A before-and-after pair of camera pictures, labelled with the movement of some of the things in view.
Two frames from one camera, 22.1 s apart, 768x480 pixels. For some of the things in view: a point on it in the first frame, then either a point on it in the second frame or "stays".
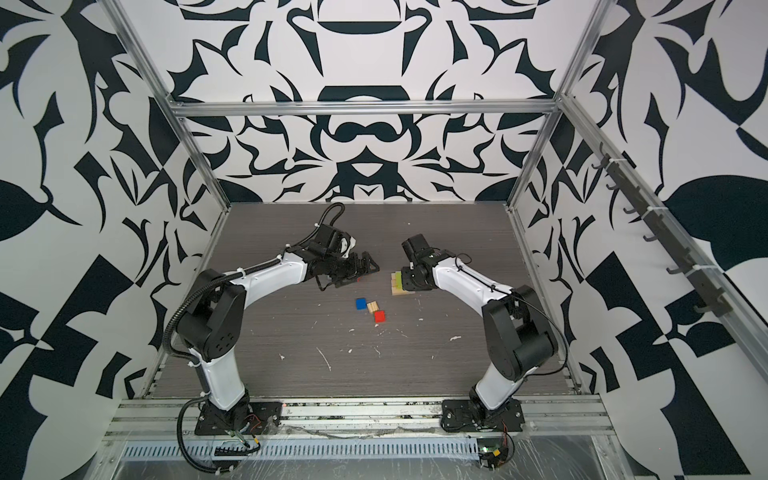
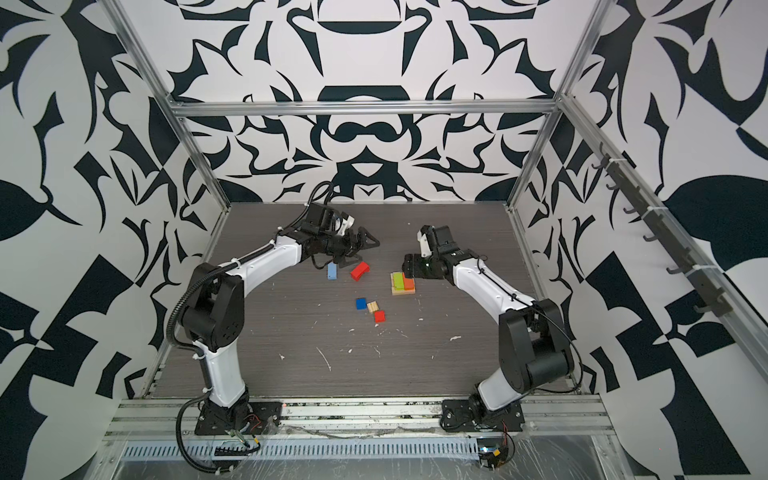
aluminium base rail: x=359 y=417 stays
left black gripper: x=357 y=271 -> x=353 y=247
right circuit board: x=492 y=451 stays
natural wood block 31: x=396 y=291 stays
